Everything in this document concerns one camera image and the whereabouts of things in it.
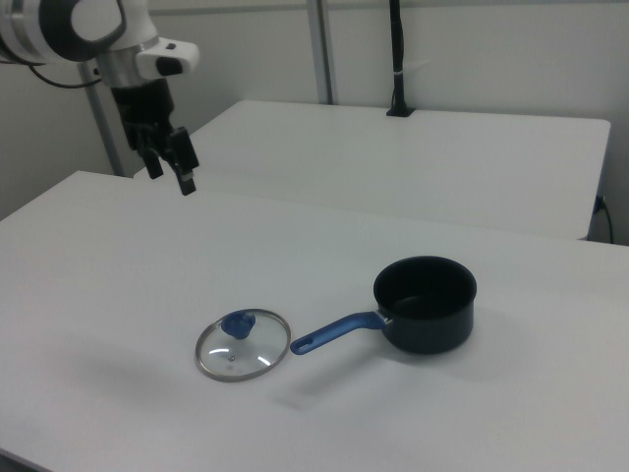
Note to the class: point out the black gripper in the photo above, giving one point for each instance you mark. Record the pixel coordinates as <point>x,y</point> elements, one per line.
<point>145,108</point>

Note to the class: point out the glass lid with blue knob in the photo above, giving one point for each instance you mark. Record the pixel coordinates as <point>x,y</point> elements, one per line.
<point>239,325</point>

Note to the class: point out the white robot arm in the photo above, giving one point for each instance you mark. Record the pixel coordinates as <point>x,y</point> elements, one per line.
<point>98,29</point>

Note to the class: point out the dark blue saucepan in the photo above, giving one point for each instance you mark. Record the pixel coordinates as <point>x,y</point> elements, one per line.
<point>432,334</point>

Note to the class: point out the white side table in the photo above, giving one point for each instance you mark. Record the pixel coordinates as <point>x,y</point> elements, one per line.
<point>393,162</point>

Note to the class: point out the black pole with white tie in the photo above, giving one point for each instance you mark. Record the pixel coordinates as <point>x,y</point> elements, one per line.
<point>399,93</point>

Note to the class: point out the grey metal partition post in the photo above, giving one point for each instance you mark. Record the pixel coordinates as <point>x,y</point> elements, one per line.
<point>322,49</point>
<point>105,133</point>

